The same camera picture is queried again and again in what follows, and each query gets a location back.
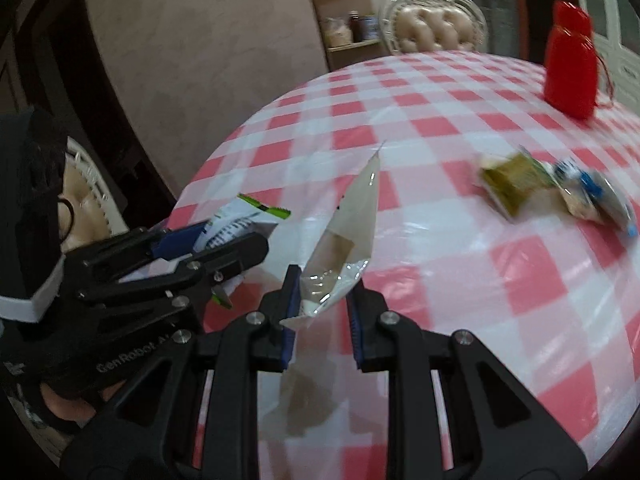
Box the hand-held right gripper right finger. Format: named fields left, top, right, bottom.
left=346, top=280, right=588, bottom=480

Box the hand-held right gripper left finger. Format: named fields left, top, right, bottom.
left=60, top=265, right=302, bottom=480

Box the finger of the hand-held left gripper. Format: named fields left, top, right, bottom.
left=65, top=225, right=207, bottom=286
left=75, top=234, right=270, bottom=342

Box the white green-edged barcode packet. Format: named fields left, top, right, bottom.
left=192, top=192, right=292, bottom=308

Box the white nut packet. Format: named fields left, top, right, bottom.
left=277, top=141, right=386, bottom=331

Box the person's left hand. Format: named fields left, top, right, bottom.
left=41, top=384, right=97, bottom=422

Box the cream tufted dining chair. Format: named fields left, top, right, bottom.
left=380, top=0, right=488, bottom=56
left=60, top=137, right=131, bottom=251

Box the green yellow snack packet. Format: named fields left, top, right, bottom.
left=477, top=152, right=556, bottom=223

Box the pale food bag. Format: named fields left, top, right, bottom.
left=322, top=17, right=353, bottom=46

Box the small blue white candy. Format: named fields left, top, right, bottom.
left=552, top=160, right=586, bottom=191

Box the small clear blue-edged packet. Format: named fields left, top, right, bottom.
left=562, top=170, right=638, bottom=237

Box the red thermos jug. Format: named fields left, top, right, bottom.
left=544, top=1, right=616, bottom=121

